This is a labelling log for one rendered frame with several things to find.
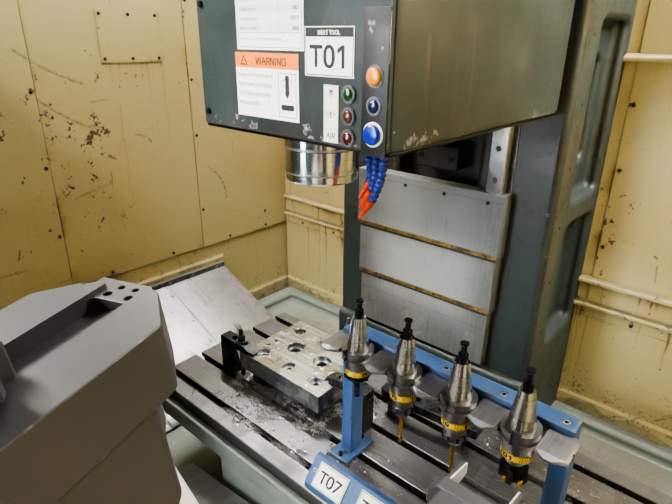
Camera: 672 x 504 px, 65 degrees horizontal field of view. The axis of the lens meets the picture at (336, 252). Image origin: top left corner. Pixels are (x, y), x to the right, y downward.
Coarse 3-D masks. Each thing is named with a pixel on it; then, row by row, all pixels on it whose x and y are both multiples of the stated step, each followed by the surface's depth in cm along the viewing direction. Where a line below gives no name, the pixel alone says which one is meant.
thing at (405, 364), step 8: (400, 336) 93; (400, 344) 92; (408, 344) 92; (400, 352) 93; (408, 352) 92; (400, 360) 93; (408, 360) 92; (416, 360) 94; (400, 368) 93; (408, 368) 93; (416, 368) 94
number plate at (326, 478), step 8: (320, 464) 110; (320, 472) 109; (328, 472) 108; (336, 472) 107; (320, 480) 109; (328, 480) 108; (336, 480) 107; (344, 480) 106; (320, 488) 108; (328, 488) 107; (336, 488) 106; (344, 488) 105; (328, 496) 106; (336, 496) 106
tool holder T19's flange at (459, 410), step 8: (440, 392) 89; (472, 392) 89; (440, 400) 88; (448, 400) 87; (472, 400) 87; (440, 408) 89; (448, 408) 88; (456, 408) 86; (464, 408) 86; (472, 408) 86; (456, 416) 86; (464, 416) 86
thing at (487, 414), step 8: (488, 400) 89; (480, 408) 87; (488, 408) 87; (496, 408) 87; (504, 408) 87; (472, 416) 85; (480, 416) 85; (488, 416) 85; (496, 416) 85; (480, 424) 83; (488, 424) 83; (496, 424) 83
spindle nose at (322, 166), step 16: (288, 144) 107; (304, 144) 104; (288, 160) 108; (304, 160) 105; (320, 160) 104; (336, 160) 105; (352, 160) 108; (288, 176) 110; (304, 176) 106; (320, 176) 106; (336, 176) 106; (352, 176) 109
